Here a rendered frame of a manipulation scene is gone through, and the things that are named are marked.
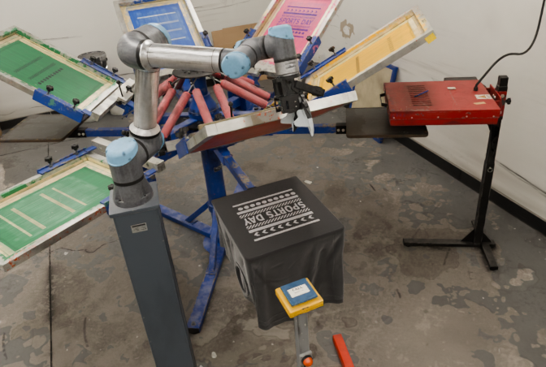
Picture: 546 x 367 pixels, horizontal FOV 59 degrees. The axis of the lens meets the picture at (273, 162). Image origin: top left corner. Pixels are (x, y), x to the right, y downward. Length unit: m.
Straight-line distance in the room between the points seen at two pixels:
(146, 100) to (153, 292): 0.81
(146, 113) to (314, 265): 0.93
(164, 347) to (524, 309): 2.02
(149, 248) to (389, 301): 1.62
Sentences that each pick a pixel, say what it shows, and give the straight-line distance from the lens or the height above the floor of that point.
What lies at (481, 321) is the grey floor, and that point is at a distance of 3.08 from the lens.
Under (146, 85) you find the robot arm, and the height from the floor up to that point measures 1.62.
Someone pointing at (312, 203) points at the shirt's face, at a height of 0.95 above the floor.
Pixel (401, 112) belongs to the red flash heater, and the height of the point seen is 1.10.
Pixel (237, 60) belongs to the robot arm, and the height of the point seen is 1.78.
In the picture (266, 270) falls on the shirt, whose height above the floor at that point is 0.86.
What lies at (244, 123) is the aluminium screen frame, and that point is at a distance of 1.66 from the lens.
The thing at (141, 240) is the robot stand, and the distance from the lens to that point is 1.97.
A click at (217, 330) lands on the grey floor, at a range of 2.98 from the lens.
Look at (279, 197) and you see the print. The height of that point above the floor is 0.95.
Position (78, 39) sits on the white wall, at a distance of 6.19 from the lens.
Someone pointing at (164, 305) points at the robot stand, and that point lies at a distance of 2.19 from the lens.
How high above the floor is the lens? 2.19
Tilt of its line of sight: 29 degrees down
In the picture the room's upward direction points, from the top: 5 degrees counter-clockwise
